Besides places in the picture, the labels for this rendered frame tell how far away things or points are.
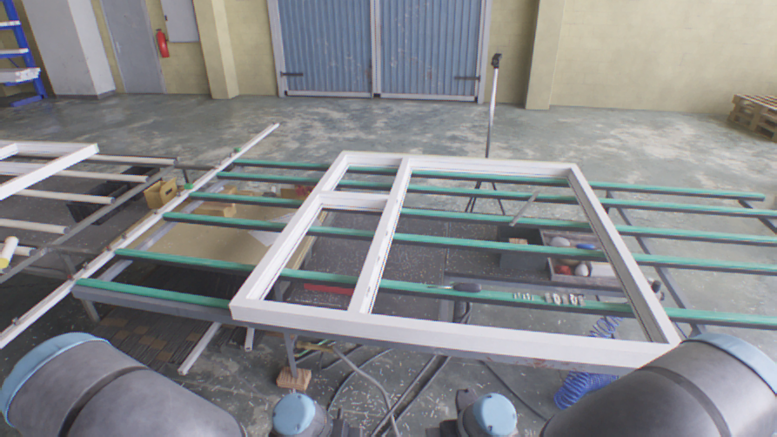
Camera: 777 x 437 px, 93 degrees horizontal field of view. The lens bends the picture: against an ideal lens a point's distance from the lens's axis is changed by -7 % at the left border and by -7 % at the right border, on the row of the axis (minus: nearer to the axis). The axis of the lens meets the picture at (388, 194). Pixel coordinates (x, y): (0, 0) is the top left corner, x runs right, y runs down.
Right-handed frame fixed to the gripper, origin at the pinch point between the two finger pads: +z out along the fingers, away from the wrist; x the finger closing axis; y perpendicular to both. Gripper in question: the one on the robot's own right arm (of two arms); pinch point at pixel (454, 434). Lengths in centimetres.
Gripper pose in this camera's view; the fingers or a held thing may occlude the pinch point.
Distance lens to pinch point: 132.1
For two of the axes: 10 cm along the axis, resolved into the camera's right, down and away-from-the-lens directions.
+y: 1.0, 7.8, -6.2
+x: 9.8, 0.2, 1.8
